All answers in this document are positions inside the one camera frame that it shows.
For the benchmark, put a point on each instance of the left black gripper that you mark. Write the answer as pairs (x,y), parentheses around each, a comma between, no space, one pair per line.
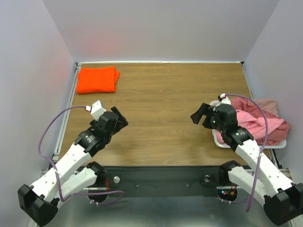
(122,122)

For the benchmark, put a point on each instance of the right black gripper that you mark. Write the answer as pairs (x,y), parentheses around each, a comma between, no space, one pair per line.
(207,116)

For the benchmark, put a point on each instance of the pink t shirt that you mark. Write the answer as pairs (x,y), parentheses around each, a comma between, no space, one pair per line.
(256,125)

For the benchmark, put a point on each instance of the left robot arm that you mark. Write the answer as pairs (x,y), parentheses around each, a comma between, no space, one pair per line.
(42,199)

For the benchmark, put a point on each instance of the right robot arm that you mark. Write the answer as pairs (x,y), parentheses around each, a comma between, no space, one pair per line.
(281,198)

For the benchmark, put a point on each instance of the folded orange t shirt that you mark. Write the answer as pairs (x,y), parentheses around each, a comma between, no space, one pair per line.
(97,80)

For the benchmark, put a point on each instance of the pale mauve t shirt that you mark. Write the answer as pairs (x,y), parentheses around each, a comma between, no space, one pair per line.
(269,105)

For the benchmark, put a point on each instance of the dark rose t shirt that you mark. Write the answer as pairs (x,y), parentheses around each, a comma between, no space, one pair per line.
(277,128)

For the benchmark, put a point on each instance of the white plastic tray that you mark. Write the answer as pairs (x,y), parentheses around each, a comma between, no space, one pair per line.
(272,145)

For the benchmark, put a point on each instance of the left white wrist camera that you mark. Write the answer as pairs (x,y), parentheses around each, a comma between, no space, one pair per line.
(96,110)

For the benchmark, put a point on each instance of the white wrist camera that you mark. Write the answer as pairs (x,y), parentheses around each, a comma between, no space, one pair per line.
(222,99)
(96,110)

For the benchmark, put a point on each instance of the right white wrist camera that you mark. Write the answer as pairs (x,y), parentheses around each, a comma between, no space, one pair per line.
(222,99)

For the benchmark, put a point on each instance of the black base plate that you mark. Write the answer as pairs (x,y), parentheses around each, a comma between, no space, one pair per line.
(166,181)

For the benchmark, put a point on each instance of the aluminium frame rail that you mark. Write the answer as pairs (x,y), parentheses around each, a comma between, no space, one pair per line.
(55,156)

